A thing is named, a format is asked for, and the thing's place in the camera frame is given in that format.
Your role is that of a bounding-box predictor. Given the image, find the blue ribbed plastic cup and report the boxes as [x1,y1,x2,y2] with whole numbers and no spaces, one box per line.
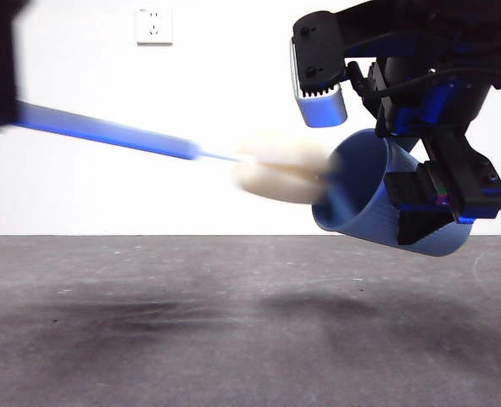
[310,129,474,259]

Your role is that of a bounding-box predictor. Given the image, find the grey-handled sponge cup brush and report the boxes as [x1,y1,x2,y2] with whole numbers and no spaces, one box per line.
[14,99,340,207]

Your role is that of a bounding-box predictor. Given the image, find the black camera cable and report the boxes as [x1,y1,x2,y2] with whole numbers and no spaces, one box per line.
[346,61,501,92]

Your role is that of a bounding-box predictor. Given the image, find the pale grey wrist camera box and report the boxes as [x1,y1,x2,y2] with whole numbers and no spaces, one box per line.
[290,11,348,128]

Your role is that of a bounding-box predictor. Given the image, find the white wall socket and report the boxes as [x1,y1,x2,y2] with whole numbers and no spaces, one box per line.
[136,7,174,47]

